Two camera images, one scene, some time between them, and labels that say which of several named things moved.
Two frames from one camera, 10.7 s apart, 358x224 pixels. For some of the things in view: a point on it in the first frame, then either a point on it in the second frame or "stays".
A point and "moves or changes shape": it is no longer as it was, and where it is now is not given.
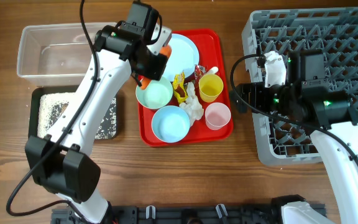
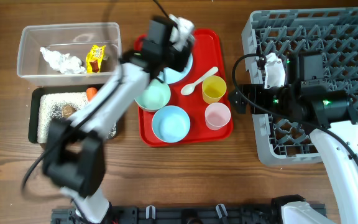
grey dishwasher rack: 348,37 stays
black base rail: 182,214 stays
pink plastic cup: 217,115 stays
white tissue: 192,107 → 63,63
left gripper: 157,72 → 179,65
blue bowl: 170,124 stays
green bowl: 156,95 stays
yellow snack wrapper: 179,86 moves or changes shape
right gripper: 257,89 stays
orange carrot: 166,51 moves or changes shape
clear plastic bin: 57,55 stays
